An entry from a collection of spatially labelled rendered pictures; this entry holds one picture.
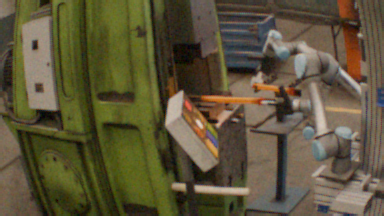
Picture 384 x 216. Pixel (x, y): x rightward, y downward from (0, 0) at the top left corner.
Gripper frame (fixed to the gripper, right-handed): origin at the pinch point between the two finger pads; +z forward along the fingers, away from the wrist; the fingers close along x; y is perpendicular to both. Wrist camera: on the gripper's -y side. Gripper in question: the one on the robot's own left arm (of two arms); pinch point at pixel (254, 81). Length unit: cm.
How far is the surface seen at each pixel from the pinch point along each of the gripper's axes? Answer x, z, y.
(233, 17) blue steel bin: 413, 131, -136
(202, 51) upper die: -11.5, -5.9, -29.6
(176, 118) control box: -74, -3, -11
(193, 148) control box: -72, 7, 1
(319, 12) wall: 754, 132, -55
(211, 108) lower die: -8.8, 23.0, -14.3
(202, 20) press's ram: -6.1, -21.2, -37.9
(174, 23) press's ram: -17, -17, -48
